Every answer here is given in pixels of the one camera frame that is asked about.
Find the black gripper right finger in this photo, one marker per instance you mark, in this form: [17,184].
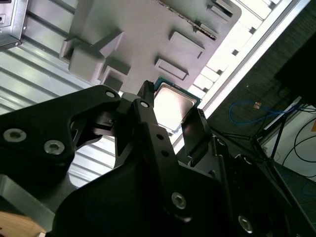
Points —
[197,138]

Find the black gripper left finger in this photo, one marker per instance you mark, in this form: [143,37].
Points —
[37,133]

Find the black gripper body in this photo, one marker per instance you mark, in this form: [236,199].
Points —
[111,209]

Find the silver CPU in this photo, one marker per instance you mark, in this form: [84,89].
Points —
[170,108]

